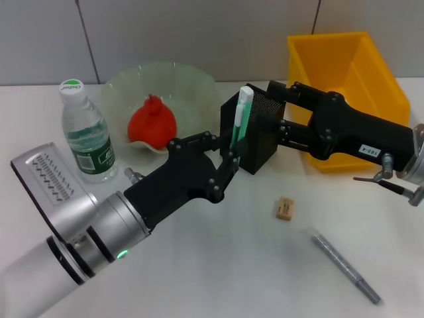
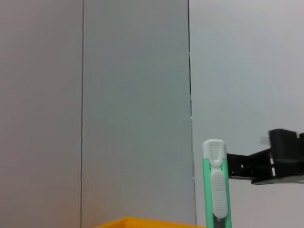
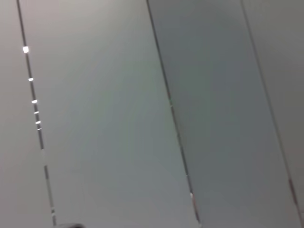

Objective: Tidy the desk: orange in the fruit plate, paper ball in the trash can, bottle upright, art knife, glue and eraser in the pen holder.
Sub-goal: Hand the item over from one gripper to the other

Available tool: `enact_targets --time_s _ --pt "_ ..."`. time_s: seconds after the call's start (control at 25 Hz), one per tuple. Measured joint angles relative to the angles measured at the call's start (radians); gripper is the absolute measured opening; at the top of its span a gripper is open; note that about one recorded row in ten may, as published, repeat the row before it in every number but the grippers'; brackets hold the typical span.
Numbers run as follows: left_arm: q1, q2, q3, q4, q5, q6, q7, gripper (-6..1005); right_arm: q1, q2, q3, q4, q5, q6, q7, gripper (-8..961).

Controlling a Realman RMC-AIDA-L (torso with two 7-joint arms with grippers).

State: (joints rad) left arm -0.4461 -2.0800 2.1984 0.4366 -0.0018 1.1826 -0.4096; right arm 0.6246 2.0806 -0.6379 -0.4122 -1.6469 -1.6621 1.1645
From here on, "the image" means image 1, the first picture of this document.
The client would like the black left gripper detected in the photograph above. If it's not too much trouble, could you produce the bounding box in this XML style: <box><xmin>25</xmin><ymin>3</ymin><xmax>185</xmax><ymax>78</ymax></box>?
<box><xmin>124</xmin><ymin>131</ymin><xmax>250</xmax><ymax>233</ymax></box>

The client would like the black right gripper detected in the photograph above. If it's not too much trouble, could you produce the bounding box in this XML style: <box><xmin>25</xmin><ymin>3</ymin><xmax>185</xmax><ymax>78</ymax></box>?
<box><xmin>256</xmin><ymin>80</ymin><xmax>417</xmax><ymax>174</ymax></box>

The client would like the green utility knife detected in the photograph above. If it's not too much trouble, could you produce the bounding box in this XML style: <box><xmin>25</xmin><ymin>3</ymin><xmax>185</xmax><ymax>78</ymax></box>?
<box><xmin>228</xmin><ymin>86</ymin><xmax>254</xmax><ymax>153</ymax></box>

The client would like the orange fruit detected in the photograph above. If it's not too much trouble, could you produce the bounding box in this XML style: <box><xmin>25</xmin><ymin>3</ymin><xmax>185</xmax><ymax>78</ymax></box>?
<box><xmin>127</xmin><ymin>93</ymin><xmax>178</xmax><ymax>149</ymax></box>

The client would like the beige eraser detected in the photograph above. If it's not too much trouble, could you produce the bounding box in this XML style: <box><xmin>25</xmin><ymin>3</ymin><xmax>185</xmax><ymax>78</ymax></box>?
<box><xmin>275</xmin><ymin>196</ymin><xmax>295</xmax><ymax>220</ymax></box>

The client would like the clear water bottle green label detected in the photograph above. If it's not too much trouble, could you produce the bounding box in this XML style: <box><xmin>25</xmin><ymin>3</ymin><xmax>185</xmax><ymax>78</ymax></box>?
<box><xmin>58</xmin><ymin>78</ymin><xmax>119</xmax><ymax>183</ymax></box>

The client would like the grey pen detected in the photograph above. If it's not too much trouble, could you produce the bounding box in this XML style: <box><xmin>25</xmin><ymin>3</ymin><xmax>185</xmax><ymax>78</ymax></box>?
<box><xmin>301</xmin><ymin>226</ymin><xmax>382</xmax><ymax>304</ymax></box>

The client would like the black mesh pen holder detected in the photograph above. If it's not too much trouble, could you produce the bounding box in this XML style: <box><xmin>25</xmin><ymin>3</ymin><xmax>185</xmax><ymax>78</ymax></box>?
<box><xmin>219</xmin><ymin>83</ymin><xmax>287</xmax><ymax>176</ymax></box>

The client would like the pale green wavy fruit bowl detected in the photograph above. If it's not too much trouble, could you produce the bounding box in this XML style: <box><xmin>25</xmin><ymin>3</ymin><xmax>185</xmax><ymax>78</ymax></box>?
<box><xmin>101</xmin><ymin>61</ymin><xmax>223</xmax><ymax>155</ymax></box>

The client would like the yellow plastic bin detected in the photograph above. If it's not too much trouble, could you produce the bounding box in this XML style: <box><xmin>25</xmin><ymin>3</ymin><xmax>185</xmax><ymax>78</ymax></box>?
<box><xmin>286</xmin><ymin>31</ymin><xmax>411</xmax><ymax>174</ymax></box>

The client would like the silver left gripper connector stub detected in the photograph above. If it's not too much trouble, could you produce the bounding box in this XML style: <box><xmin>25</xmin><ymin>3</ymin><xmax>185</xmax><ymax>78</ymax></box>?
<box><xmin>124</xmin><ymin>167</ymin><xmax>143</xmax><ymax>183</ymax></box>

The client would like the right gripper cable with plug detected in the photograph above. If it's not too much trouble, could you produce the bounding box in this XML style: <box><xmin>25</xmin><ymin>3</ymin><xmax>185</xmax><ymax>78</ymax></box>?
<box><xmin>352</xmin><ymin>154</ymin><xmax>424</xmax><ymax>208</ymax></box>

